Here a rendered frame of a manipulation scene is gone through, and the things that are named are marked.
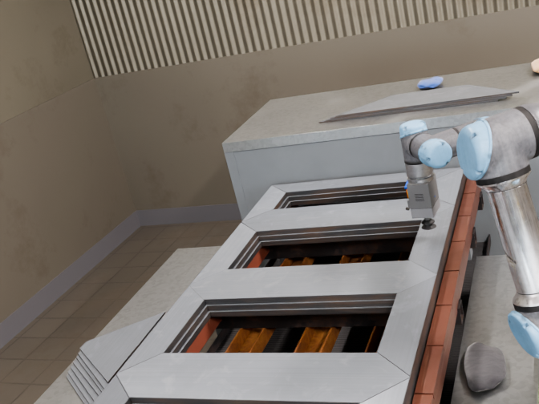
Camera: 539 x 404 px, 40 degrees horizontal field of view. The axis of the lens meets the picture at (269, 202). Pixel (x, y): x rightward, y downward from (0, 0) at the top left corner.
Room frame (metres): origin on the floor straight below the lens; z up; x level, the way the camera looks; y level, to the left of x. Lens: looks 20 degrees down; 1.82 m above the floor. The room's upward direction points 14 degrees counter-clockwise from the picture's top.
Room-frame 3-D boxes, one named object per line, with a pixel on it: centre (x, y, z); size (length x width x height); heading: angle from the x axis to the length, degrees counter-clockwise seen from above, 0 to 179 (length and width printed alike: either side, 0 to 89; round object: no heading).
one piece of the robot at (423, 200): (1.97, -0.42, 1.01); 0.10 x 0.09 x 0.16; 60
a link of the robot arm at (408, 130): (1.96, -0.43, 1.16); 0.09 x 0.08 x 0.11; 9
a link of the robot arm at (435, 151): (1.86, -0.46, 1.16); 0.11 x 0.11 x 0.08; 9
